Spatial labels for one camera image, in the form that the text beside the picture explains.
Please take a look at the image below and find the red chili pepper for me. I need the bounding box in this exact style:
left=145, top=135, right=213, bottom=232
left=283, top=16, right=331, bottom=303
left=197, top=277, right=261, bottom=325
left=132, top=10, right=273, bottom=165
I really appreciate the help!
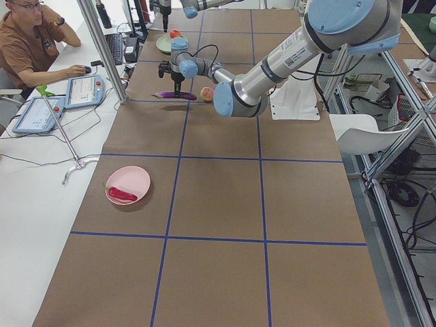
left=104, top=185, right=138, bottom=203

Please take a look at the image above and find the white plastic chair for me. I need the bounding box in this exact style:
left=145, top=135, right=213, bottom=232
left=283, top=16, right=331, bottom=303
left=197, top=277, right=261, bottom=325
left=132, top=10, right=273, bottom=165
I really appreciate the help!
left=329, top=114, right=409, bottom=155

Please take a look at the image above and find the metal reacher stick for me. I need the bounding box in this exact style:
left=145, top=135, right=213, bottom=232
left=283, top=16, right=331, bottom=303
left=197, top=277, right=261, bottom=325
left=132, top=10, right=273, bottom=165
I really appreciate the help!
left=36, top=84, right=99, bottom=185

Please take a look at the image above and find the aluminium frame post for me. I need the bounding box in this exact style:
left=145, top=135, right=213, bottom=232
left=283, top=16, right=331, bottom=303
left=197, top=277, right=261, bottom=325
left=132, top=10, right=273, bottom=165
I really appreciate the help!
left=77, top=0, right=127, bottom=104

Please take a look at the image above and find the blue teach pendant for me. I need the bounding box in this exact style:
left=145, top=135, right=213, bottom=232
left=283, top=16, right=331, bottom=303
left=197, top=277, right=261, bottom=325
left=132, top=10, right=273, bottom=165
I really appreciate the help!
left=12, top=97, right=57, bottom=134
left=65, top=75, right=105, bottom=109

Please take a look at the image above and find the near blue teach pendant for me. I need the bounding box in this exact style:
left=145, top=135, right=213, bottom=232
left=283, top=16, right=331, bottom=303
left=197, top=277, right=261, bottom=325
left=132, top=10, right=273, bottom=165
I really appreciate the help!
left=12, top=97, right=57, bottom=134

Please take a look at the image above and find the seated person brown shirt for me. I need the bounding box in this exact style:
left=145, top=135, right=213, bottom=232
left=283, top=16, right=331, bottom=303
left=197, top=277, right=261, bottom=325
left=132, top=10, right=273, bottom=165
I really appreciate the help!
left=1, top=1, right=81, bottom=98

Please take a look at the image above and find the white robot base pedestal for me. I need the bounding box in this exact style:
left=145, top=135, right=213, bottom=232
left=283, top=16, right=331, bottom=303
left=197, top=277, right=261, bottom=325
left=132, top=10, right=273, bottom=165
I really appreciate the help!
left=268, top=0, right=323, bottom=121

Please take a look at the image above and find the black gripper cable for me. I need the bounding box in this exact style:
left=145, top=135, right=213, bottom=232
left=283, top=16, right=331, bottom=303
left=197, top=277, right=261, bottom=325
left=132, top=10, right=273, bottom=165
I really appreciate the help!
left=185, top=44, right=222, bottom=74

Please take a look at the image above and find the pink plate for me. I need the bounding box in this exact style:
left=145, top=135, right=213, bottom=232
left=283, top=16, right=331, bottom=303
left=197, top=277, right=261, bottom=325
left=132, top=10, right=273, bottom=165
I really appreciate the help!
left=104, top=166, right=151, bottom=205

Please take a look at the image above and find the mint green plate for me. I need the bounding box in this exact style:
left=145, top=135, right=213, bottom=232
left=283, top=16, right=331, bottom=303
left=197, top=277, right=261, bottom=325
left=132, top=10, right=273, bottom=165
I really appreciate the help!
left=155, top=35, right=189, bottom=54

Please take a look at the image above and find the red orange pomegranate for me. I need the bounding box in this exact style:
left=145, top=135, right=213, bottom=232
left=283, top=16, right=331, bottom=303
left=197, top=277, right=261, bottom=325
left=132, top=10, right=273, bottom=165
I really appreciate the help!
left=170, top=29, right=182, bottom=39

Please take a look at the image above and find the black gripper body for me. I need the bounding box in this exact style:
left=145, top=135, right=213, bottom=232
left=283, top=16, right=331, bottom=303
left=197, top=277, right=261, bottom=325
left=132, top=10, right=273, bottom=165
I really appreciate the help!
left=158, top=61, right=185, bottom=92
left=149, top=0, right=171, bottom=16

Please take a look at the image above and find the purple eggplant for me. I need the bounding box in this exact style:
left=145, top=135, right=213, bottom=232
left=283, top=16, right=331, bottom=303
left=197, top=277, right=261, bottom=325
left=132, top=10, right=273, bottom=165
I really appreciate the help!
left=152, top=91, right=197, bottom=101

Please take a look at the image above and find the black keyboard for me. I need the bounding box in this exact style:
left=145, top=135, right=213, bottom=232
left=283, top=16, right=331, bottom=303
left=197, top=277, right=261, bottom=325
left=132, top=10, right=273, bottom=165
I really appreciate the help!
left=104, top=33, right=123, bottom=65

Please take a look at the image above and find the far blue teach pendant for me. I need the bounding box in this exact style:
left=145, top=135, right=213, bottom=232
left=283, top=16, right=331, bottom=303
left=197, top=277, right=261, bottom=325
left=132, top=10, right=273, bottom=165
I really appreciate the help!
left=65, top=75, right=105, bottom=109

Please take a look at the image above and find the person raised hand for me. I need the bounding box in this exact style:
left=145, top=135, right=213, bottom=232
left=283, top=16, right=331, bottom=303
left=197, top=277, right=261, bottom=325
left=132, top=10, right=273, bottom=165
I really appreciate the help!
left=41, top=5, right=61, bottom=23

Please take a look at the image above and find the yellow pink peach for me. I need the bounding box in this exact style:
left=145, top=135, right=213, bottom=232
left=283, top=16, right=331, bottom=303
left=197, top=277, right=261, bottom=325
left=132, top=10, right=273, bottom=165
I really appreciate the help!
left=200, top=87, right=214, bottom=102

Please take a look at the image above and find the person hand at laptop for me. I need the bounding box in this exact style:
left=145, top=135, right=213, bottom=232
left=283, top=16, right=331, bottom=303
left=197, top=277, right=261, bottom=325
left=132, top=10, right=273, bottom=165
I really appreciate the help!
left=68, top=65, right=87, bottom=78

